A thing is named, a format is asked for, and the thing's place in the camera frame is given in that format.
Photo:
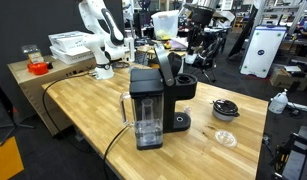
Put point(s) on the white plastic jug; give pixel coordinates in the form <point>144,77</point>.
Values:
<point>278,102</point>

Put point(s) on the beige cabinet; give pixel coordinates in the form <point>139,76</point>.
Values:
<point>32,86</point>

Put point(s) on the white stacked boxes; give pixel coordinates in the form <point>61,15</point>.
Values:
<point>68,47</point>

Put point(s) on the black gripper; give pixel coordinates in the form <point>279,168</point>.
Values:
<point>200,14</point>

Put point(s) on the cardboard box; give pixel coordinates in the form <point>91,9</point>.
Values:
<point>279,78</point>

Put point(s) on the clear plastic jar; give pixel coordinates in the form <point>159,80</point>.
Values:
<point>33,53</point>

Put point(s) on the black coffee maker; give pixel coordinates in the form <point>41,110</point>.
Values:
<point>167,79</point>

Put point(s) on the orange container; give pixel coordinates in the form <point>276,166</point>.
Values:
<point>38,68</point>

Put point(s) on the black equipment rack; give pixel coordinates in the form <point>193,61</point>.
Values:
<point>290,160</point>

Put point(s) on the black lidded grey pot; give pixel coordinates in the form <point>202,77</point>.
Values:
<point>225,110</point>

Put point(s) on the black office chair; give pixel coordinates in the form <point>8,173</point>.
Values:
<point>204,58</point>

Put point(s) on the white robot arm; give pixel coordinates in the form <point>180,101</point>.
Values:
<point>106,41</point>

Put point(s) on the clear storage bin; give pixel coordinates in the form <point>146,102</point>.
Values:
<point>165,24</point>

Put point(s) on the white coffee capsule on table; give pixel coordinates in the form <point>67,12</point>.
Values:
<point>187,110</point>

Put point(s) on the clear water tank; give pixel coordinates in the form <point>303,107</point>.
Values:
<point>147,119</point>

